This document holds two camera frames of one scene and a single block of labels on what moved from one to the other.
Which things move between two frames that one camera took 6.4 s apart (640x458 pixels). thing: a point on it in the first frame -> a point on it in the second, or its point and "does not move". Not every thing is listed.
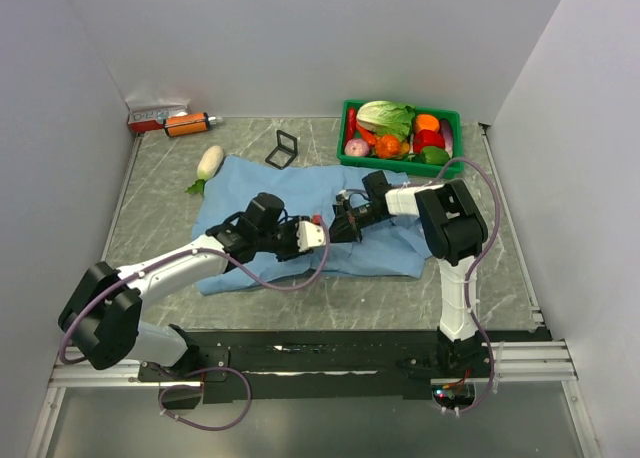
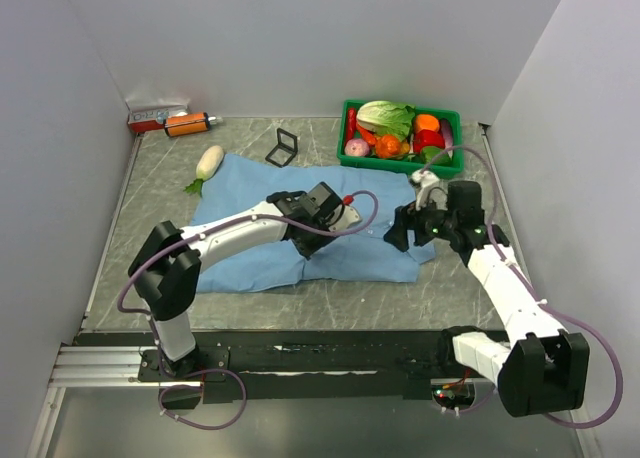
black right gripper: (344, 227) -> (407, 217)
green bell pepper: (435, 155) does not move
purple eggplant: (448, 136) does not move
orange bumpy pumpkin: (387, 145) does not move
